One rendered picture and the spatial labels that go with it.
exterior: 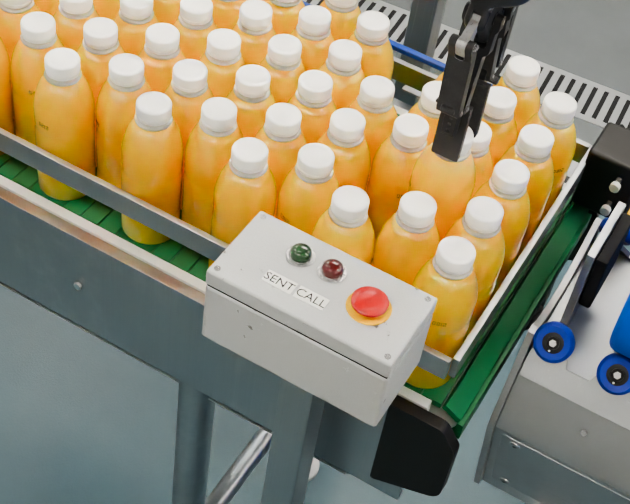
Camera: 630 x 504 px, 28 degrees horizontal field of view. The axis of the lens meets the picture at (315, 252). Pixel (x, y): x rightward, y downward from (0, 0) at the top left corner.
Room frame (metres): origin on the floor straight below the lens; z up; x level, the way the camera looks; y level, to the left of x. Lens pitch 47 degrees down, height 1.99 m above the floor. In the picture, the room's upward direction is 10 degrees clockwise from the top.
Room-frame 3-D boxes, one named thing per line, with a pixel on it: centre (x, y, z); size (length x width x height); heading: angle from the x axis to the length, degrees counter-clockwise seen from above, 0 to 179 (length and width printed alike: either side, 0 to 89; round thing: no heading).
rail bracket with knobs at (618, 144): (1.18, -0.35, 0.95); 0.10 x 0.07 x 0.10; 157
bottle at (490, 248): (0.94, -0.17, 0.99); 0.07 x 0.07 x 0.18
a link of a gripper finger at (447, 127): (0.96, -0.11, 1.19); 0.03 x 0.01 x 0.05; 157
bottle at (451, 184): (1.00, -0.12, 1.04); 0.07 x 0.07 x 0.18
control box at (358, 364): (0.79, -0.01, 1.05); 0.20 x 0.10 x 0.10; 67
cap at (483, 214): (0.94, -0.17, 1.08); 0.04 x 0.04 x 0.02
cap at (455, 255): (0.88, -0.14, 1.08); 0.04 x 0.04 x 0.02
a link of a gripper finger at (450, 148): (0.98, -0.12, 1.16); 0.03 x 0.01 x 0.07; 67
